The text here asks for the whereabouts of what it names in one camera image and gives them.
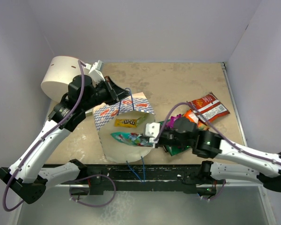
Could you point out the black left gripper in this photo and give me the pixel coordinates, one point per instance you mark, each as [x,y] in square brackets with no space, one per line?
[118,93]

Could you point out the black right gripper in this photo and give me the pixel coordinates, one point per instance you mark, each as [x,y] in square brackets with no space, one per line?
[159,142]

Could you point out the magenta snack bag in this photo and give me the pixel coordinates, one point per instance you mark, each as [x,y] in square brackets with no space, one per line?
[173,120]

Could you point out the green chips bag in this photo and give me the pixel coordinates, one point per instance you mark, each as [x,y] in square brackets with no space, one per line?
[173,150]

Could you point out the yellow snack bag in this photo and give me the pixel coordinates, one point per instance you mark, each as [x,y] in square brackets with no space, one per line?
[126,123]

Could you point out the blue checkered paper bag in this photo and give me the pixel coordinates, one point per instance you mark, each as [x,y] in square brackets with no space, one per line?
[132,107]

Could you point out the teal snack bag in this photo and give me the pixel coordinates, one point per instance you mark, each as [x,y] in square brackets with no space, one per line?
[132,139]

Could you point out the red orange snack bag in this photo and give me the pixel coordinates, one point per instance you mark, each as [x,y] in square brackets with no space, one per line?
[209,108]

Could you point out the light green snack bag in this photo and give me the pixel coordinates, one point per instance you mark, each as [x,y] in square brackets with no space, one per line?
[141,119]

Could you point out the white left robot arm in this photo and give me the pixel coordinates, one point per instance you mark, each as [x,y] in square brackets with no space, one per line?
[27,177]

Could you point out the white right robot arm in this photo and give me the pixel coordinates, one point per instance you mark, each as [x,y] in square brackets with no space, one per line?
[248,164]

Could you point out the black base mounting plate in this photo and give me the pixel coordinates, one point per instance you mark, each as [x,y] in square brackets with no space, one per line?
[189,179]

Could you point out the white paper towel roll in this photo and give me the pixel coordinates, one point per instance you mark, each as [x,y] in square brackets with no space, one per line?
[61,77]

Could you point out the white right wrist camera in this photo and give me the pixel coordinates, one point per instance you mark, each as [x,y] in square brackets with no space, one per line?
[152,131]

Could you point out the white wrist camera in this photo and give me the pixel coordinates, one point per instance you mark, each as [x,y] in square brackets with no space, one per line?
[95,71]
[152,131]

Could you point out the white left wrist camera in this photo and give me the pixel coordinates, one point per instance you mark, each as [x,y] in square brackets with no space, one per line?
[95,71]

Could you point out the aluminium rail frame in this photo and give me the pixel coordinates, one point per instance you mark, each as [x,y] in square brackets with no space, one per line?
[87,87]

